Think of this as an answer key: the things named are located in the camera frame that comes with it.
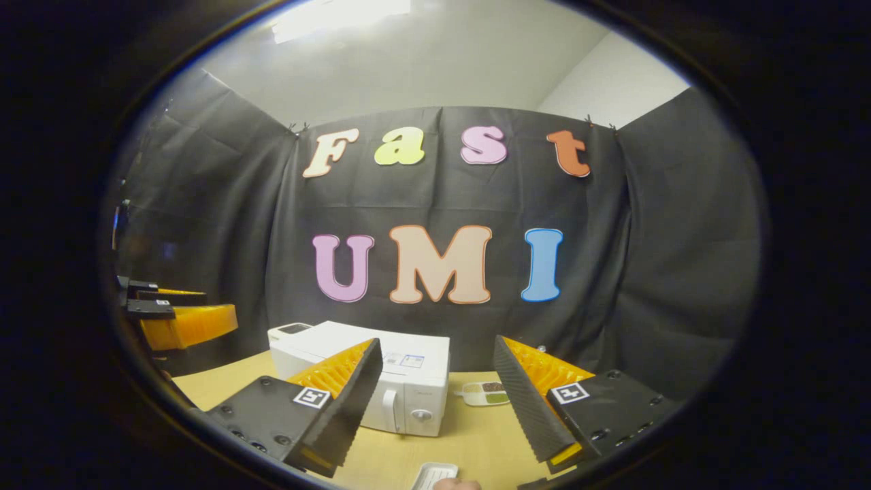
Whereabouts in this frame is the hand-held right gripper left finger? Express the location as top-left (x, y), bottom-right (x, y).
top-left (204, 338), bottom-right (383, 477)

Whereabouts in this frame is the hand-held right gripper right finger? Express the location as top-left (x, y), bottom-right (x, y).
top-left (493, 335), bottom-right (681, 475)

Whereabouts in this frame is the white microwave oven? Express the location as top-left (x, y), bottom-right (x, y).
top-left (269, 321), bottom-right (451, 438)

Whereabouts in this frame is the white rectangular plastic box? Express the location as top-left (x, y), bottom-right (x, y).
top-left (412, 463), bottom-right (458, 490)

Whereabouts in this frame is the black backdrop cloth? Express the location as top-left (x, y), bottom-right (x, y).
top-left (102, 68), bottom-right (763, 402)

